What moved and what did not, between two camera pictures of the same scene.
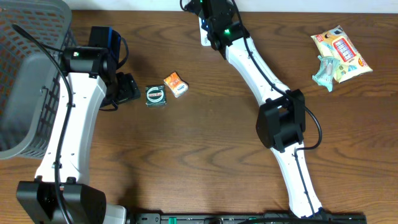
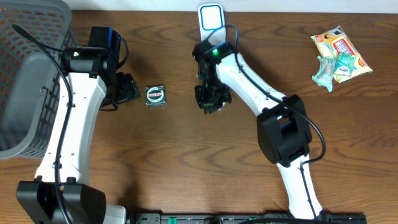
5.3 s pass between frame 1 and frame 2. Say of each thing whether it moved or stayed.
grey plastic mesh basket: stayed
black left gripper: stayed
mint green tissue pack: stayed
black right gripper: moved
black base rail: stayed
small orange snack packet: moved
